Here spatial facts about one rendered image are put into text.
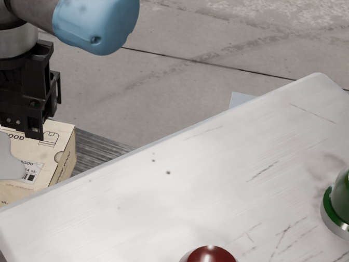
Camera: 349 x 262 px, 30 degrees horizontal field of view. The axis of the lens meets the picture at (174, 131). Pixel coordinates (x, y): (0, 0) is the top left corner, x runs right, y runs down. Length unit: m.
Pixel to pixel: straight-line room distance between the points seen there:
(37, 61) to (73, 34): 0.13
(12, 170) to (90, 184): 0.57
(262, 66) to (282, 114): 2.37
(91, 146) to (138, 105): 1.28
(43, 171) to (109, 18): 0.31
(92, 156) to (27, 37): 0.44
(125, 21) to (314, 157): 0.38
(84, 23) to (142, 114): 1.80
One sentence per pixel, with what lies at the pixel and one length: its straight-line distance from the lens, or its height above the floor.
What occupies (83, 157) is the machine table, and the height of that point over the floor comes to 0.83.
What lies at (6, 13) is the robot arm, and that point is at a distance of 0.69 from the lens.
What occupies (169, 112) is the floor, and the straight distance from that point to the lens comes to 2.40.
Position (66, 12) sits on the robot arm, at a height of 1.31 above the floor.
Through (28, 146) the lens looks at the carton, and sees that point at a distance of 0.88.
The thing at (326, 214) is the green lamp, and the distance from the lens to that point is 0.25.
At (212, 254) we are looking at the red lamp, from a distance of 0.21.
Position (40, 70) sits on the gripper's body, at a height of 1.18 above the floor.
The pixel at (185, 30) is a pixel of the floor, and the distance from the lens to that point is 2.78.
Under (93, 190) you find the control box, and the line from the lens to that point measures 0.25.
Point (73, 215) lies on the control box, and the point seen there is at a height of 1.47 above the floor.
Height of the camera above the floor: 1.67
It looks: 46 degrees down
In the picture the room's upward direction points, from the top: 6 degrees clockwise
